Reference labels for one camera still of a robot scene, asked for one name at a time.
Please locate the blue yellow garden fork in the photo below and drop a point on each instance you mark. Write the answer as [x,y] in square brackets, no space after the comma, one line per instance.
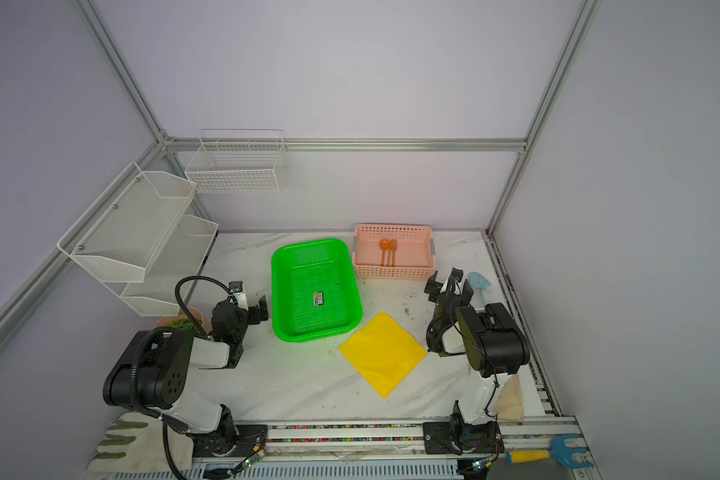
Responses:
[559,450]

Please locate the white wire wall basket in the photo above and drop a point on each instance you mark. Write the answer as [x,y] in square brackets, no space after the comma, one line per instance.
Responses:
[239,161]

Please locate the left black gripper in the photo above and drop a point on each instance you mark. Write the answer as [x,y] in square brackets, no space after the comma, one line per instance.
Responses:
[254,310]

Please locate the right beige work glove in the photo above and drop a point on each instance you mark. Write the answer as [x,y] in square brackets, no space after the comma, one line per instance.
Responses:
[509,405]

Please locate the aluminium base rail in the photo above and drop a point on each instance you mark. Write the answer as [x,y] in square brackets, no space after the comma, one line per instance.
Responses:
[359,448]

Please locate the green plastic basket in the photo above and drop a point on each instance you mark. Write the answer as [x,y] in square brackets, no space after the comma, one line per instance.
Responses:
[298,271]

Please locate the yellow paper napkin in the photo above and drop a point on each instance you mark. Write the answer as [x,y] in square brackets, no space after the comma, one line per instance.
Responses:
[383,353]

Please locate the orange plastic fork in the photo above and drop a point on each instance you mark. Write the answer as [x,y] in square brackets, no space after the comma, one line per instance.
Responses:
[392,252]

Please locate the left green-striped work glove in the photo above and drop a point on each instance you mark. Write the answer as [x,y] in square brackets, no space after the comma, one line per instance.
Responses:
[132,444]

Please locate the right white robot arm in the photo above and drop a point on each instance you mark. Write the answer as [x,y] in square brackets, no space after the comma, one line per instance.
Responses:
[495,349]

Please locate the light blue garden trowel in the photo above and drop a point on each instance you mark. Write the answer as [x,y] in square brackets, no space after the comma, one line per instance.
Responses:
[480,285]

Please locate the pink plastic basket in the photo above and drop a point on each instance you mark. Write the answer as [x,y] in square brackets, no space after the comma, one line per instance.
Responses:
[415,256]

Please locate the orange plastic spoon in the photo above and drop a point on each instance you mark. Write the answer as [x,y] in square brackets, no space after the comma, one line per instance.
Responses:
[384,245]

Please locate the potted green succulent plant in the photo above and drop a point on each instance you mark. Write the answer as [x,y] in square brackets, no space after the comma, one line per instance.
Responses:
[181,321]

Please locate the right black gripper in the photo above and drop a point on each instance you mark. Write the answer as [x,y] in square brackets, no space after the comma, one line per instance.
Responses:
[445,293]

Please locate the white mesh two-tier shelf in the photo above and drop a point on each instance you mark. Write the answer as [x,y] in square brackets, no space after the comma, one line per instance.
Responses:
[140,238]

